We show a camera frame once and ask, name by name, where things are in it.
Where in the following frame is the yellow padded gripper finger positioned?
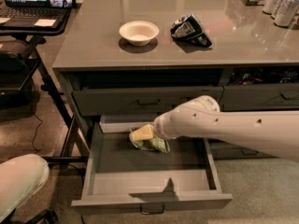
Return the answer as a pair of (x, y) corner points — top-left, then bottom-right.
(129, 124), (154, 141)

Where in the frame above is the green jalapeno chip bag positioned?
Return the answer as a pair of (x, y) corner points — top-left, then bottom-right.
(129, 135), (170, 153)

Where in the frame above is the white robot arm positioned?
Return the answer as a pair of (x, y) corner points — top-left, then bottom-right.
(129, 95), (299, 161)

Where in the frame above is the grey top left drawer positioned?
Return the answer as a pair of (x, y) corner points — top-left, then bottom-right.
(73, 86), (223, 116)

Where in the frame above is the open grey middle drawer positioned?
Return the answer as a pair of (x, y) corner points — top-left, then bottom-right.
(72, 125), (232, 215)

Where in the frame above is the grey bottom right drawer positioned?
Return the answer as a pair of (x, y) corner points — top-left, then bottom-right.
(208, 140), (271, 160)

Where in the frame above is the grey top right drawer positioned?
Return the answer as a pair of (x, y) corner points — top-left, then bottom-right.
(220, 83), (299, 111)

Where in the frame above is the black crumpled chip bag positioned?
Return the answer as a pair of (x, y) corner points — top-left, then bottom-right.
(170, 14), (212, 48)

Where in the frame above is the white paper bowl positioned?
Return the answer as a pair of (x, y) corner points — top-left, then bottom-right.
(119, 21), (159, 46)

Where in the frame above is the black laptop stand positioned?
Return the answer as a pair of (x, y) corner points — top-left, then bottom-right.
(0, 7), (90, 164)

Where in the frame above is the black laptop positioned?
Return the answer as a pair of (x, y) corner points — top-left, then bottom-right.
(0, 0), (69, 31)

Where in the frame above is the white can right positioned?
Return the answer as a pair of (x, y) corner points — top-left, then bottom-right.
(274, 0), (299, 27)

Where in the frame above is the black power cable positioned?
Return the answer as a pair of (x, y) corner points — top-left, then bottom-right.
(31, 109), (45, 154)

